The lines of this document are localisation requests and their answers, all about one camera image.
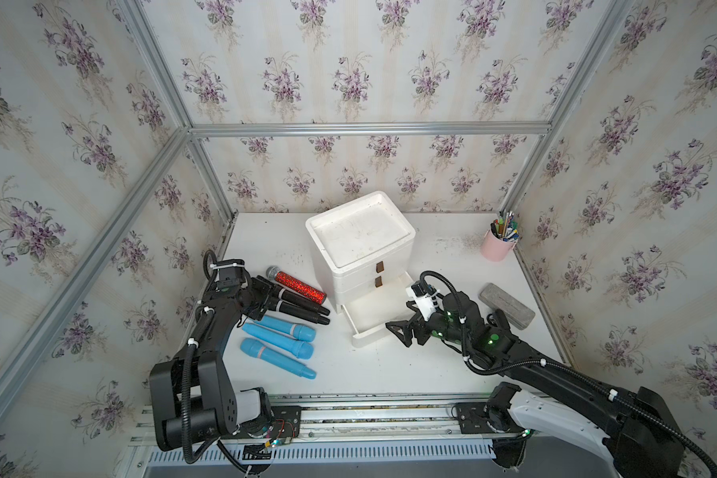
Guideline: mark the blue toy microphone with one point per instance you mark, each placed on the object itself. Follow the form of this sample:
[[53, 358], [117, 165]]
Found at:
[[298, 349], [256, 349], [296, 331]]

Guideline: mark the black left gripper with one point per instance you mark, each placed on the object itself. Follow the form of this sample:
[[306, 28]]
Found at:
[[263, 289]]

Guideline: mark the grey stone slab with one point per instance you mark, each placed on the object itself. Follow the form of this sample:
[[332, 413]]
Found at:
[[518, 315]]

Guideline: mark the aluminium mounting rail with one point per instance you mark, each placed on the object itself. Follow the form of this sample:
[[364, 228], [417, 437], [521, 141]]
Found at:
[[397, 417]]

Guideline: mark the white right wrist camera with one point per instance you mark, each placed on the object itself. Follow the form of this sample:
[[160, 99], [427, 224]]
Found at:
[[424, 298]]

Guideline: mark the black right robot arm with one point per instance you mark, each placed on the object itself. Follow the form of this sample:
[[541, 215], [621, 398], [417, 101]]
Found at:
[[634, 432]]

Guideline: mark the white bottom drawer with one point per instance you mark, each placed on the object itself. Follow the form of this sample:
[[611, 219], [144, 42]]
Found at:
[[369, 314]]

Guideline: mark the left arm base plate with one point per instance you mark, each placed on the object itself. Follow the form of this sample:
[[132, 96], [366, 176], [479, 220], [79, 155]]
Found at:
[[280, 422]]

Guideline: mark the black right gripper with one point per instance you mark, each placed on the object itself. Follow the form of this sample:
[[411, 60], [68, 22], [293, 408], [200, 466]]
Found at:
[[407, 328]]

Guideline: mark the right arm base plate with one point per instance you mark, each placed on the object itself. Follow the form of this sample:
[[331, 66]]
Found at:
[[481, 418]]

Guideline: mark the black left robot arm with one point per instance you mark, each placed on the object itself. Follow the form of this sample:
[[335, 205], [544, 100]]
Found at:
[[194, 403]]

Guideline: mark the pink metal pen bucket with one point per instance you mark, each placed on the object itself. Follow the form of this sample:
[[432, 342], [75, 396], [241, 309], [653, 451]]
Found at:
[[494, 248]]

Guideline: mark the white plastic drawer cabinet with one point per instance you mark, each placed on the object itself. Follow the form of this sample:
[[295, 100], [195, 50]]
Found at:
[[348, 241]]

